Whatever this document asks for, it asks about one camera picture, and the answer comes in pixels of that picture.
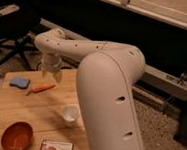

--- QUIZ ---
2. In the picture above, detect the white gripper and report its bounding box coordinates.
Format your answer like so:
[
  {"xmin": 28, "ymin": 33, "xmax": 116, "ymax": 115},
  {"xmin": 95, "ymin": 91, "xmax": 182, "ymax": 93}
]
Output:
[{"xmin": 41, "ymin": 53, "xmax": 62, "ymax": 84}]

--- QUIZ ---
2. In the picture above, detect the orange pepper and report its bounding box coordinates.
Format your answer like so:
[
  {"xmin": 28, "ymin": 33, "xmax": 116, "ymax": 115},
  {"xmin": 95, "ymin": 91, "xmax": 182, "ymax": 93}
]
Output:
[{"xmin": 26, "ymin": 83, "xmax": 56, "ymax": 96}]

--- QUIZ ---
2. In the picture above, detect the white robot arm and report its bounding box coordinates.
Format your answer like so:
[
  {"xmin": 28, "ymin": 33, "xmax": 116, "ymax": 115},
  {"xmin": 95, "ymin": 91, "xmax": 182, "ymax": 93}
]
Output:
[{"xmin": 35, "ymin": 28, "xmax": 146, "ymax": 150}]

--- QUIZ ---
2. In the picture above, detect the blue sponge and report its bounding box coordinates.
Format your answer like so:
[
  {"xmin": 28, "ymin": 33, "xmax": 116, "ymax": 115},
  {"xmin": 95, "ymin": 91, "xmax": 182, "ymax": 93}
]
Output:
[{"xmin": 10, "ymin": 76, "xmax": 30, "ymax": 89}]

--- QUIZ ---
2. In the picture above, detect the wooden table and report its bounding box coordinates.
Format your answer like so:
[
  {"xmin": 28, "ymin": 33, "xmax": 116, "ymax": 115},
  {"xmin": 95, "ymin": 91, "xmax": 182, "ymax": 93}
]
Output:
[{"xmin": 0, "ymin": 69, "xmax": 89, "ymax": 150}]

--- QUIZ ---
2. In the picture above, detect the black office chair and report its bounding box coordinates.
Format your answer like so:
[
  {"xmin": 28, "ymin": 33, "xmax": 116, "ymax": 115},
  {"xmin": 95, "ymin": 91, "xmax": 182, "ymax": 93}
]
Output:
[{"xmin": 0, "ymin": 5, "xmax": 41, "ymax": 71}]

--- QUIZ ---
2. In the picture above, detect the red bowl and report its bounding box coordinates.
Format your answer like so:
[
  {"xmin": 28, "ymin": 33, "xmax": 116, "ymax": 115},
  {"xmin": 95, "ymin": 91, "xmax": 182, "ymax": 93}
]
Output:
[{"xmin": 0, "ymin": 121, "xmax": 34, "ymax": 150}]

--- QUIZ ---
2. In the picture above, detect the black rectangular box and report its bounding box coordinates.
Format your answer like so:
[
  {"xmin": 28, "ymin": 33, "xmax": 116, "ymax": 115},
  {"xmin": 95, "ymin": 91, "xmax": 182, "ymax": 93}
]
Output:
[{"xmin": 40, "ymin": 140, "xmax": 74, "ymax": 150}]

